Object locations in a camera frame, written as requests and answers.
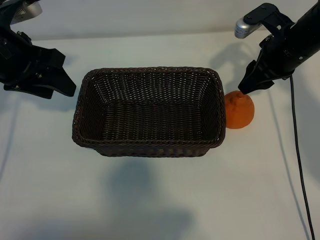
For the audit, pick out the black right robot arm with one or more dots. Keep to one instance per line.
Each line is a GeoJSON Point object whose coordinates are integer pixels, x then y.
{"type": "Point", "coordinates": [312, 25]}

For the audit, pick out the black right camera bracket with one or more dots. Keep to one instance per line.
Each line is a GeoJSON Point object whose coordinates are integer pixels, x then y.
{"type": "Point", "coordinates": [265, 12]}

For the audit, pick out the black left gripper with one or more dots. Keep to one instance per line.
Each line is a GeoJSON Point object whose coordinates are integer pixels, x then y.
{"type": "Point", "coordinates": [16, 57]}

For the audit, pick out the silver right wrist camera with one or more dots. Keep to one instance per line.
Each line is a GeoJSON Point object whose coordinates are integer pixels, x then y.
{"type": "Point", "coordinates": [243, 28]}

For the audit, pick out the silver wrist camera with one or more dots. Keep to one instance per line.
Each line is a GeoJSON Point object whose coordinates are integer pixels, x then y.
{"type": "Point", "coordinates": [30, 10]}
{"type": "Point", "coordinates": [243, 28]}

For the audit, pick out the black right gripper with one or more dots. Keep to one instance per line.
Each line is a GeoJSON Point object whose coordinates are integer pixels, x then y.
{"type": "Point", "coordinates": [285, 52]}

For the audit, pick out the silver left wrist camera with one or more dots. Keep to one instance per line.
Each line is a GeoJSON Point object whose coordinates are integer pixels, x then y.
{"type": "Point", "coordinates": [30, 10]}

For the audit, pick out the orange citrus fruit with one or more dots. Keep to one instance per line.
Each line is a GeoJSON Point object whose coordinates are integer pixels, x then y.
{"type": "Point", "coordinates": [240, 112]}

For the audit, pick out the dark brown woven wicker basket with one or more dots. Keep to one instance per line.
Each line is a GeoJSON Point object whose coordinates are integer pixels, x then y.
{"type": "Point", "coordinates": [150, 120]}

